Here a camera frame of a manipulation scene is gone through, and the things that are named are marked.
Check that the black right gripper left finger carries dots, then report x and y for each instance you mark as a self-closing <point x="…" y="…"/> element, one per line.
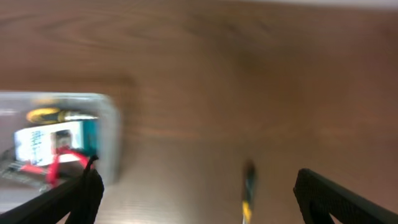
<point x="78" y="199"/>

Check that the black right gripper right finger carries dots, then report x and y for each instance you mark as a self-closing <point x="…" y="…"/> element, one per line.
<point x="320" y="200"/>

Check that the red black handled cutters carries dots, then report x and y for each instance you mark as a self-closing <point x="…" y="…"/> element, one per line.
<point x="63" y="147"/>

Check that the blue white small box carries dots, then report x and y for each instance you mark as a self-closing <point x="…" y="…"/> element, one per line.
<point x="38" y="145"/>

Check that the black orange telescopic pickup tool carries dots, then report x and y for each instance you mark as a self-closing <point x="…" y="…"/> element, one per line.
<point x="23" y="172"/>

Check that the black yellow slim screwdriver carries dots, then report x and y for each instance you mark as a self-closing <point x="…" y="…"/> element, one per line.
<point x="249" y="184"/>

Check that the yellow black stubby screwdriver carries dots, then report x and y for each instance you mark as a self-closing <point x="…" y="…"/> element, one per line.
<point x="56" y="115"/>

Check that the clear plastic container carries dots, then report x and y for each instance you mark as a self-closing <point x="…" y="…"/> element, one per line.
<point x="14" y="107"/>

